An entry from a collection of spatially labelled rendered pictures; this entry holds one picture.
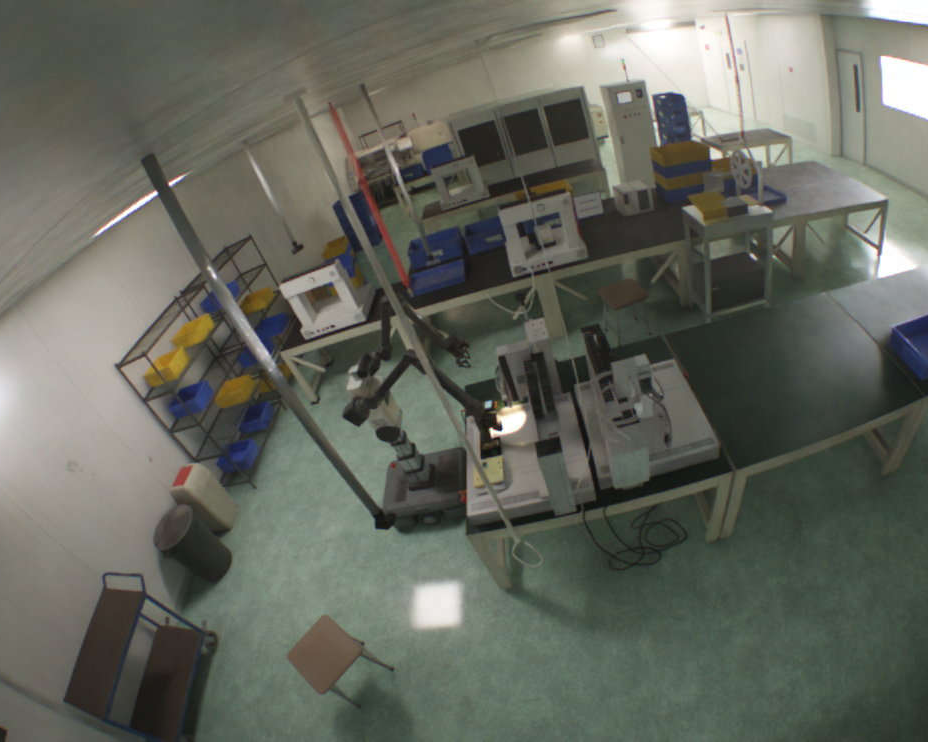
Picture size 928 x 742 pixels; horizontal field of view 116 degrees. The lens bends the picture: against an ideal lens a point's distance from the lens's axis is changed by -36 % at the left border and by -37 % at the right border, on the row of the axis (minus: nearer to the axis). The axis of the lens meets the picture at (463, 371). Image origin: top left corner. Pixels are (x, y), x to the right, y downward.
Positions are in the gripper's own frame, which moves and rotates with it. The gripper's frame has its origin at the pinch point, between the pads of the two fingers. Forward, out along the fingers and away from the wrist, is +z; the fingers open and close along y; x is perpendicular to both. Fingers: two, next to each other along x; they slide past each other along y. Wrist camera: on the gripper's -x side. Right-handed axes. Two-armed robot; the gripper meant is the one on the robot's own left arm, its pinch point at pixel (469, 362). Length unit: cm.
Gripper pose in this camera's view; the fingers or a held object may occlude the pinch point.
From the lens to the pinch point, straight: 293.7
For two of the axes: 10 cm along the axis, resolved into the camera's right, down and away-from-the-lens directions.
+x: -6.7, 5.9, 4.6
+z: 7.4, 5.3, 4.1
